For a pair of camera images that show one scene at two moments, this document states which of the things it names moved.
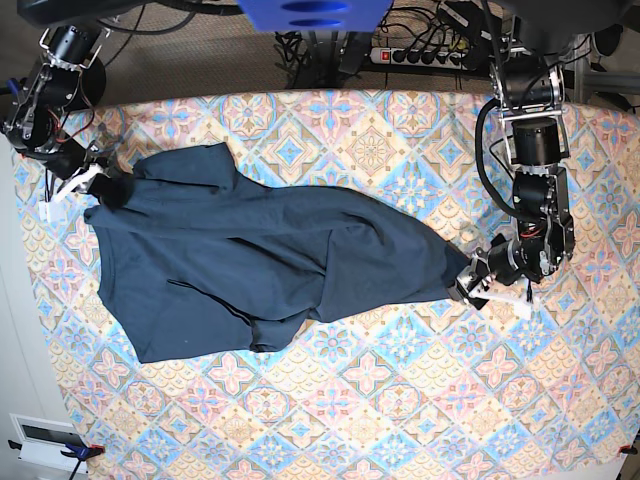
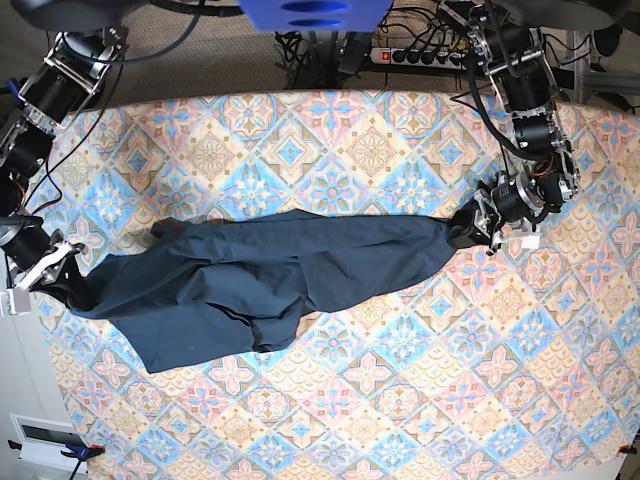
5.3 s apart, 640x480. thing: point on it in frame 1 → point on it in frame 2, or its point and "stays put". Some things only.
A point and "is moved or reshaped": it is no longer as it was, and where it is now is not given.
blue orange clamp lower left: x=80 y=452 stays put
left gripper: x=72 y=157 → x=36 y=257
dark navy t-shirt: x=194 y=263 is moved or reshaped
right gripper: x=509 y=260 → x=512 y=201
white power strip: x=418 y=56 stays put
